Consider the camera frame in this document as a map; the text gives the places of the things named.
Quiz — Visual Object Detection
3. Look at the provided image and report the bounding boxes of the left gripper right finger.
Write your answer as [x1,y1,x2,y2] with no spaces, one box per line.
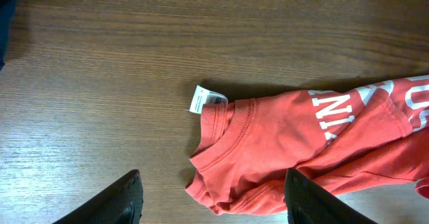
[284,168,375,224]

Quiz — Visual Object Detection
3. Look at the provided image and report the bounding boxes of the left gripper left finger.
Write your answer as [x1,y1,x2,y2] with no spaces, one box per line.
[54,170,143,224]

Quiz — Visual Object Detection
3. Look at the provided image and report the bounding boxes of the orange t-shirt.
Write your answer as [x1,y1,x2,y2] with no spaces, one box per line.
[186,75,428,215]

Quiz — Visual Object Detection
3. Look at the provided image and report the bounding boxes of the black folded clothes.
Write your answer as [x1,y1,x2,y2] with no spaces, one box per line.
[0,0,17,69]

